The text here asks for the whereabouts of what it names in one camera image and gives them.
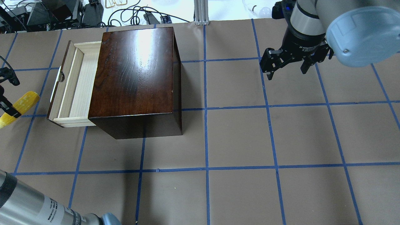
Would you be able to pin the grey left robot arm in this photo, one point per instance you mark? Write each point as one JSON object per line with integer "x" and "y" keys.
{"x": 20, "y": 203}

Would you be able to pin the gold wire rack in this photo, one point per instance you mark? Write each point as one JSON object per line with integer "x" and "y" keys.
{"x": 114, "y": 3}

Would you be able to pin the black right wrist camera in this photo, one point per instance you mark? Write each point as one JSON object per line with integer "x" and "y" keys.
{"x": 283, "y": 9}

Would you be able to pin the black power adapter with cable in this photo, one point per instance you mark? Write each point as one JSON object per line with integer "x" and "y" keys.
{"x": 136, "y": 15}

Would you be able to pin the black equipment pile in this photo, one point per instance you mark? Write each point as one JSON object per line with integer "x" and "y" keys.
{"x": 49, "y": 15}

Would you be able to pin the aluminium frame post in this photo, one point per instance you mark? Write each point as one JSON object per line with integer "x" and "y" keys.
{"x": 201, "y": 15}

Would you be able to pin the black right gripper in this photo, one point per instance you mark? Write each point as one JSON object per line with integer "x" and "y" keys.
{"x": 300, "y": 43}

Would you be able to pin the dark wooden drawer cabinet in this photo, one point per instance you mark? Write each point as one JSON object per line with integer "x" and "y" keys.
{"x": 137, "y": 87}

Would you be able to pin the yellow corn cob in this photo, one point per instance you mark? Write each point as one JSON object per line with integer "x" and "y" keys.
{"x": 22, "y": 105}

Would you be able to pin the white light bulb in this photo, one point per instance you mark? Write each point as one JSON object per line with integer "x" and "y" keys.
{"x": 257, "y": 9}

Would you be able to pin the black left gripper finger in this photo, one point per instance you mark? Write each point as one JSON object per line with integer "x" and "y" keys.
{"x": 7, "y": 106}
{"x": 7, "y": 74}

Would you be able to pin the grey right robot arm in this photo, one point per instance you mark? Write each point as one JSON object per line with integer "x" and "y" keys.
{"x": 357, "y": 32}

